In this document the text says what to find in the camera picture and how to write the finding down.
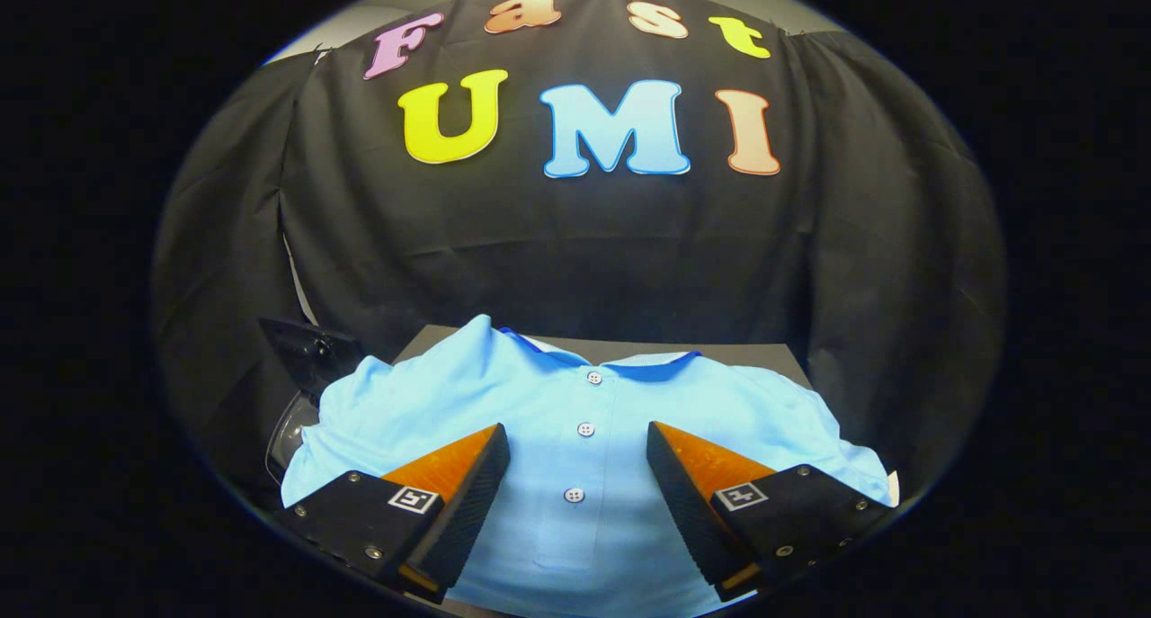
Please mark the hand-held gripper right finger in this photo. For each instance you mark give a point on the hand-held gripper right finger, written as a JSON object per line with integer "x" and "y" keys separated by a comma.
{"x": 688, "y": 510}

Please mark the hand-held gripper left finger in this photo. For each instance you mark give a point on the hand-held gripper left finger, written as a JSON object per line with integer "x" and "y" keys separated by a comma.
{"x": 468, "y": 510}

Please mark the light blue polo shirt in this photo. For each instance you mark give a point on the light blue polo shirt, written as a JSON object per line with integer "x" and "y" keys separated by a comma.
{"x": 575, "y": 402}

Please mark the dark washing machine lid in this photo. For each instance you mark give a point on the dark washing machine lid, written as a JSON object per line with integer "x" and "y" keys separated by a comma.
{"x": 310, "y": 353}

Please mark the beige cabinet with dark top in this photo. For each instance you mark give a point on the beige cabinet with dark top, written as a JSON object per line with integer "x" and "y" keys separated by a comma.
{"x": 746, "y": 353}

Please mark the black backdrop cloth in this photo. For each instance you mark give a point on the black backdrop cloth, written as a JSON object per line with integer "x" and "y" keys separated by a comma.
{"x": 539, "y": 258}

